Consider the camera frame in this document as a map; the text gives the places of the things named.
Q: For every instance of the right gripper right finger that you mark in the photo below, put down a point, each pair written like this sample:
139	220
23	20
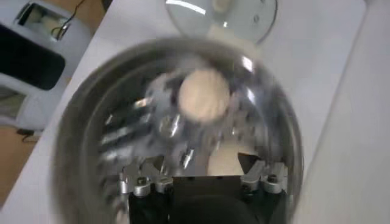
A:
256	176

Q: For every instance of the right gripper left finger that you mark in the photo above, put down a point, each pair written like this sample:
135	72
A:
155	182

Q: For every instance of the white steamed baozi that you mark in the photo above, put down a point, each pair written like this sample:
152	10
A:
203	95

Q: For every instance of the round glass lid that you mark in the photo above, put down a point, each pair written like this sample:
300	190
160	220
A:
237	15

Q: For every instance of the stainless steel steamer basket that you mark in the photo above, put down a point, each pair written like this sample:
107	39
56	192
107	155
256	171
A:
91	121

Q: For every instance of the white work table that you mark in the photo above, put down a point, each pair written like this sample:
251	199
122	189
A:
320	61

